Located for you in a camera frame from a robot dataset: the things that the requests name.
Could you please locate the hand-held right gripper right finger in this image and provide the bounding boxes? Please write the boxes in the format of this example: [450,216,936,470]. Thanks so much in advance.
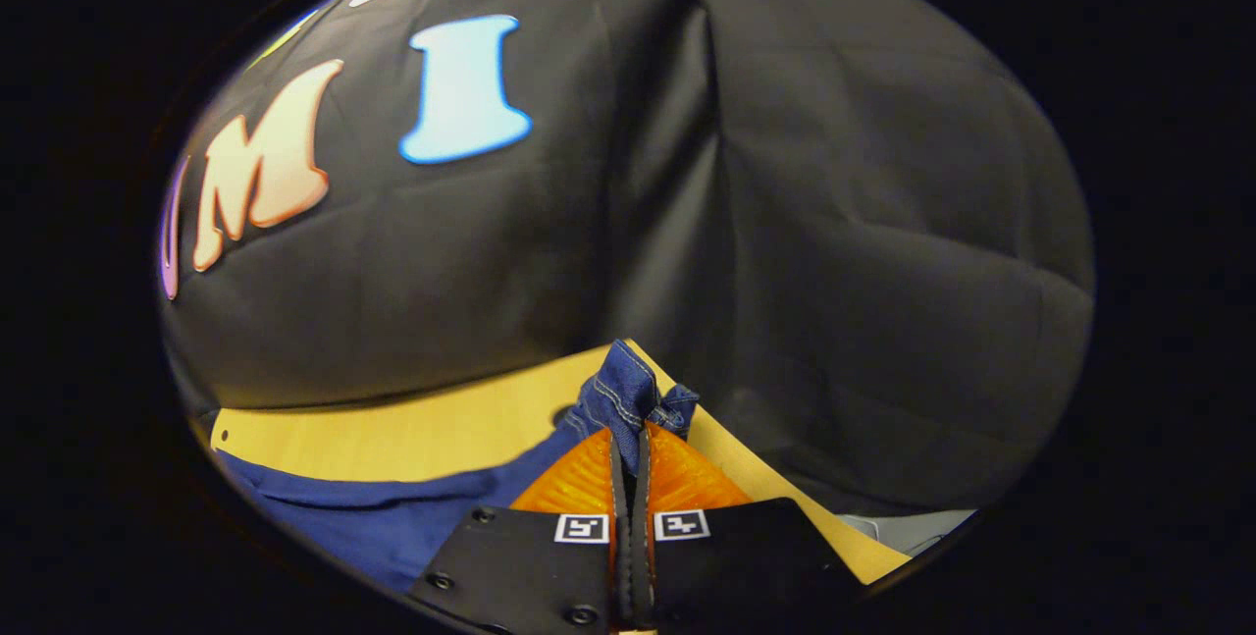
[634,422,864,632]

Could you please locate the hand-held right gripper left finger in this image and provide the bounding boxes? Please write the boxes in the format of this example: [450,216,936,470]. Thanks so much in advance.
[405,427,631,634]

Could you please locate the blue denim jeans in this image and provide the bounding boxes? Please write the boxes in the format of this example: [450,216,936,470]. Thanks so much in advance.
[216,339,700,597]

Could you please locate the black backdrop cloth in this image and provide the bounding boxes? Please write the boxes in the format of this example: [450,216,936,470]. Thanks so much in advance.
[157,0,1095,518]

